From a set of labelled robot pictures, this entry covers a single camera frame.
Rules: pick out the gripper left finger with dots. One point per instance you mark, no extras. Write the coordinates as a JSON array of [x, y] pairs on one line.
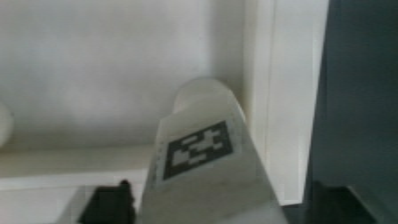
[[102, 205]]

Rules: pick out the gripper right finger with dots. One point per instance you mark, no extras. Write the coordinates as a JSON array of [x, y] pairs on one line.
[[346, 205]]

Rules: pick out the white table leg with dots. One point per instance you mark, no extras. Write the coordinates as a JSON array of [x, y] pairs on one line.
[[209, 186]]

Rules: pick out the white square table top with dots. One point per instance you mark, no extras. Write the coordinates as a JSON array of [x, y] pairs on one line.
[[99, 57]]

